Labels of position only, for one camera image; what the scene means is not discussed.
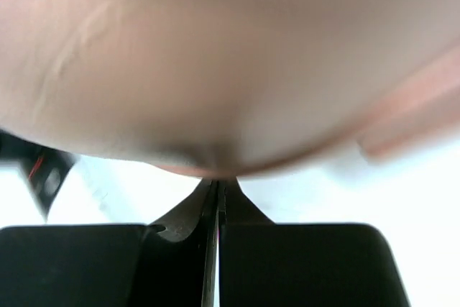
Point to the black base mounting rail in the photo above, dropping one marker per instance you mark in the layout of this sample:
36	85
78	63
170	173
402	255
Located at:
44	168

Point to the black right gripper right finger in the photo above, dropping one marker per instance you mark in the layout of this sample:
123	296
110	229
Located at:
241	255

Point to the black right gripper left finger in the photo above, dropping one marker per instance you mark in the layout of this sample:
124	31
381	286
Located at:
192	227

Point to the pink hard-shell suitcase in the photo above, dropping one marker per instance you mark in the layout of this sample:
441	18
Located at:
227	87

